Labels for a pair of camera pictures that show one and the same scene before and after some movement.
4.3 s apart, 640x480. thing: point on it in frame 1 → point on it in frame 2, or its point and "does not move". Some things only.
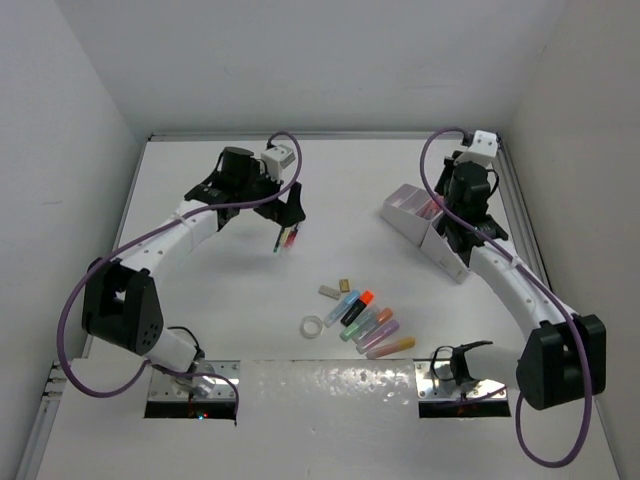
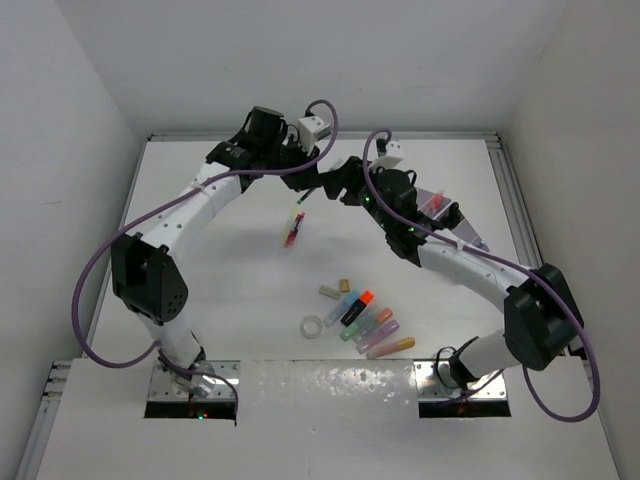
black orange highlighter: (365, 299) does not move
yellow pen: (284, 237) does not move
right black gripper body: (445, 176) → (380, 217)
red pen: (290, 238) does not move
